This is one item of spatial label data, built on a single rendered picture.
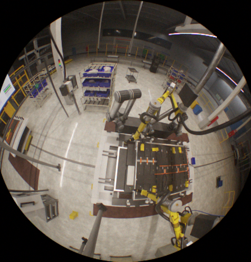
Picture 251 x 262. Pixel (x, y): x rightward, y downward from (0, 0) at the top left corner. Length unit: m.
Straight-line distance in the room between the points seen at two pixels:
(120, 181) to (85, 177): 1.39
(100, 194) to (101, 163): 0.68
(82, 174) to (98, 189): 1.09
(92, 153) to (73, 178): 1.06
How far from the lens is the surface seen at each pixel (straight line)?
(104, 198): 1.88
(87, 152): 2.81
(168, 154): 2.10
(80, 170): 2.81
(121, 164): 1.65
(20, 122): 4.64
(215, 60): 1.07
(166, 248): 5.11
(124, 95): 1.07
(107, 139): 1.94
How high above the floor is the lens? 2.62
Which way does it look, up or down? 60 degrees down
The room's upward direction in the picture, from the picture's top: 17 degrees clockwise
